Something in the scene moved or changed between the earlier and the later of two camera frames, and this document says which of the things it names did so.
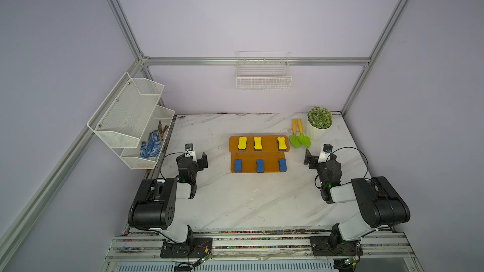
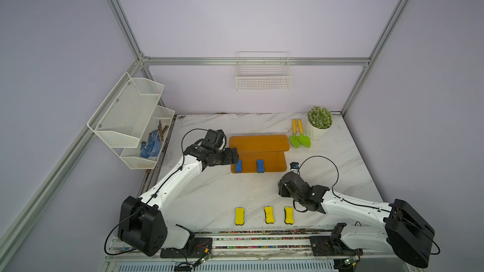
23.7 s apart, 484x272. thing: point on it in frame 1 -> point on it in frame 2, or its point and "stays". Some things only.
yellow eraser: (242, 143) -> (239, 216)
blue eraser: (238, 165) stays
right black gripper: (314, 160) -> (282, 189)
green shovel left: (294, 139) stays
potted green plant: (319, 123) stays
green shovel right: (302, 138) stays
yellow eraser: (282, 144) -> (289, 213)
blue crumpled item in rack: (151, 148) stays
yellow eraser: (258, 143) -> (269, 214)
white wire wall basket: (263, 70) stays
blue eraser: (260, 166) stays
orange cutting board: (258, 153) stays
